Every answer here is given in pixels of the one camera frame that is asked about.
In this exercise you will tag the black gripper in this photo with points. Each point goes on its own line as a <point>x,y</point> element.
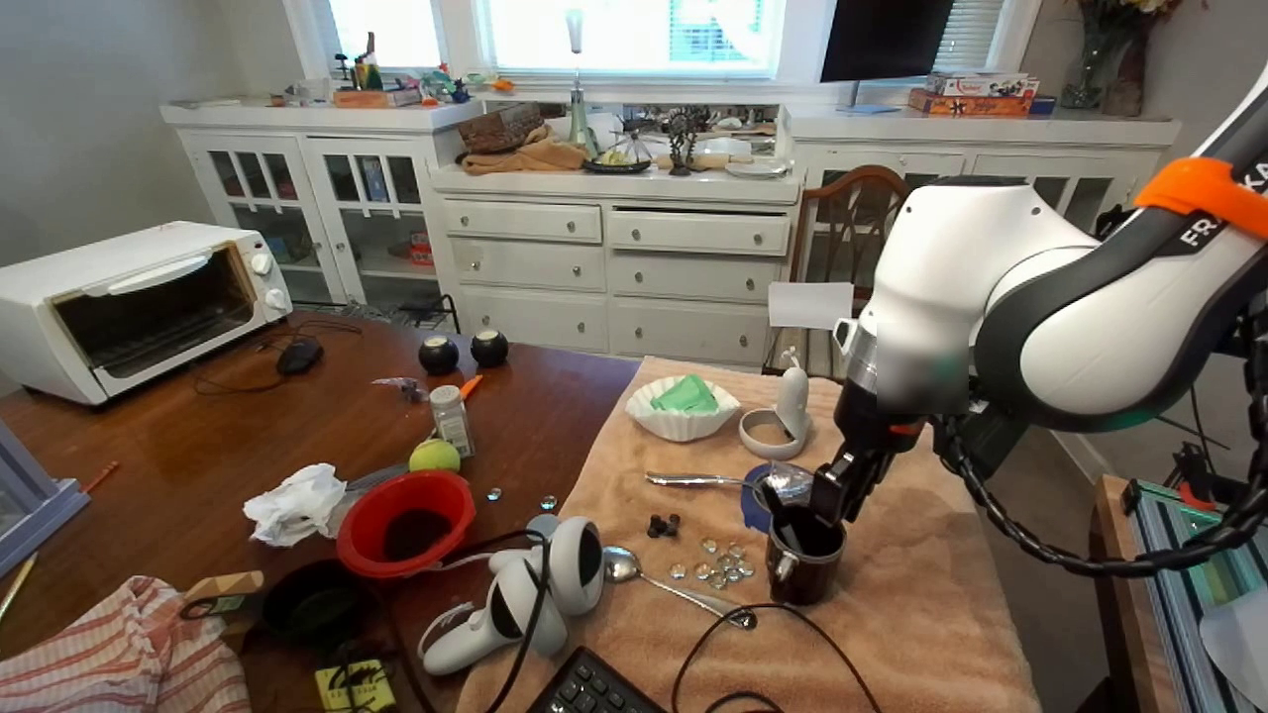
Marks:
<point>872,437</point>

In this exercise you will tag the dark brown mug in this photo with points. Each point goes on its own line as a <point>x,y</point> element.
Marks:
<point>800,554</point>

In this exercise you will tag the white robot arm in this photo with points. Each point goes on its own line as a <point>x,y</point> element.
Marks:
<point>990,310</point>

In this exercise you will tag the tan towel table cover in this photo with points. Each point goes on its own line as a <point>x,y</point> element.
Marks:
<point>914,624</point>

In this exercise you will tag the silver pen tool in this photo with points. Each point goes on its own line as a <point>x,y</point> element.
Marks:
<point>696,481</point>

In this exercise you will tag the white bowl with green sponge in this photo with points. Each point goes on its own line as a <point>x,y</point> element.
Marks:
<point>683,411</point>

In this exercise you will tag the metal spoon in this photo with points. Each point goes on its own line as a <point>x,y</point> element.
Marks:
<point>622,566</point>

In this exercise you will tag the white paper sheet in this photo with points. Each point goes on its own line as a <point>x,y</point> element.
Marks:
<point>811,301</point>

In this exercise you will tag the white VR controller upper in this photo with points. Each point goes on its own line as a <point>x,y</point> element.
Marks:
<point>574,558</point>

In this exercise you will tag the white vr controller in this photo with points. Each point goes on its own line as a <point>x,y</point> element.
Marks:
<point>514,611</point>
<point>574,558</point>

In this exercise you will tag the black keyboard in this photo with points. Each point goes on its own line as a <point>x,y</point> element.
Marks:
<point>584,683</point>

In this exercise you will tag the wooden chair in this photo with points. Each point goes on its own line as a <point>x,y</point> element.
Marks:
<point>837,234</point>

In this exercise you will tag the white VR controller lower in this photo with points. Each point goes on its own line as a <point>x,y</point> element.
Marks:
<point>514,611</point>

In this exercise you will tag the white cabinet sideboard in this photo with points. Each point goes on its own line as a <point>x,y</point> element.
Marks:
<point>372,210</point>

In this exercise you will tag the black round ball right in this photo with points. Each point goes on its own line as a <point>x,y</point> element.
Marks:
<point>488,346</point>

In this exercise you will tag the black round ball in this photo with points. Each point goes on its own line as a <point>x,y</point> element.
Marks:
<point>488,346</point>
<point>436,352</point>

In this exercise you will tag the small spice jar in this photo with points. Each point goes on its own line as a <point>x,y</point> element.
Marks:
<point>448,418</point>

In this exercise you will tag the yellow green tennis ball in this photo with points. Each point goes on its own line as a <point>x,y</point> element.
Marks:
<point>433,455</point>

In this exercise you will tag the black round ball left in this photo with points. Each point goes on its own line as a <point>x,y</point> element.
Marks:
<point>436,352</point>

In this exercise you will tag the red plastic bowl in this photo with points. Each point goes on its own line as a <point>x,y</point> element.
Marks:
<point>407,528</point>

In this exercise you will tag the dark monitor screen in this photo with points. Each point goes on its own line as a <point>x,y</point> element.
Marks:
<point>883,36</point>

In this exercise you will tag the black bowl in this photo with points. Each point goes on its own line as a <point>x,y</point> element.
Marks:
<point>315,603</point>

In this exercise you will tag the crumpled white tissue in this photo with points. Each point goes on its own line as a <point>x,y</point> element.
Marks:
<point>294,508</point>

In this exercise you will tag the black computer mouse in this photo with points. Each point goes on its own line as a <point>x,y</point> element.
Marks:
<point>297,359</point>

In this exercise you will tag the striped pink cloth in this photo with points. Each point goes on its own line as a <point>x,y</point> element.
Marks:
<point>133,650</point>

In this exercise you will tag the white toaster oven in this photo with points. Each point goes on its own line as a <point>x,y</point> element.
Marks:
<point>117,314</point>

